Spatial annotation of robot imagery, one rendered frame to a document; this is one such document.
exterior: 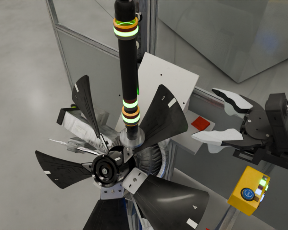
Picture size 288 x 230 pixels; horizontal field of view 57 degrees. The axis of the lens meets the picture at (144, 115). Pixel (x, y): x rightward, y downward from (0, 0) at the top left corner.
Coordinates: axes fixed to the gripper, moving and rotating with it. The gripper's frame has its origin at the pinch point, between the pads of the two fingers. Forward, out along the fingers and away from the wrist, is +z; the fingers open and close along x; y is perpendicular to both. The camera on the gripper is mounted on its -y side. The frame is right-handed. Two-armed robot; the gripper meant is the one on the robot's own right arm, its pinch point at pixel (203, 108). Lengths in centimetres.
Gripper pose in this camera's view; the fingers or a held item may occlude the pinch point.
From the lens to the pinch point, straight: 55.7
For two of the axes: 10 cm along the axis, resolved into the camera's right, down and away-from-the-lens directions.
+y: 0.0, 6.3, 7.7
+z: -9.0, -3.4, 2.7
